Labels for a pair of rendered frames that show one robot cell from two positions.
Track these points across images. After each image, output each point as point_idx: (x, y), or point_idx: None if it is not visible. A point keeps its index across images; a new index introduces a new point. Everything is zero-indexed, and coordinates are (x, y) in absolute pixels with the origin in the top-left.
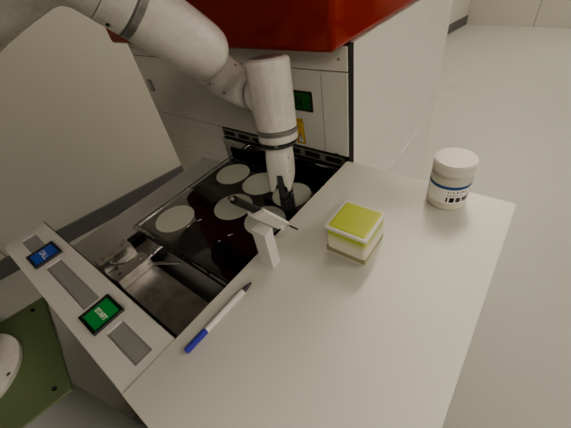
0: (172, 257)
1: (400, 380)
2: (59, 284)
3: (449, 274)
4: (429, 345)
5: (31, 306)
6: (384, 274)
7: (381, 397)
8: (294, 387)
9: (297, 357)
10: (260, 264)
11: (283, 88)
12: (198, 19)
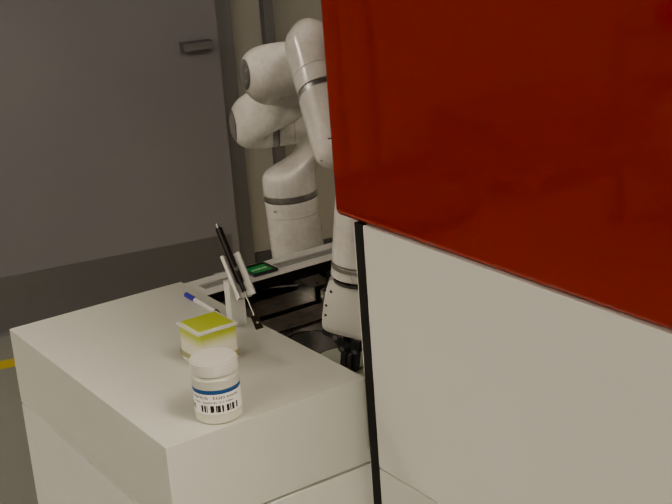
0: None
1: (86, 355)
2: (315, 252)
3: (132, 389)
4: (93, 368)
5: None
6: (165, 365)
7: (85, 348)
8: (122, 326)
9: (139, 328)
10: None
11: (335, 217)
12: (315, 121)
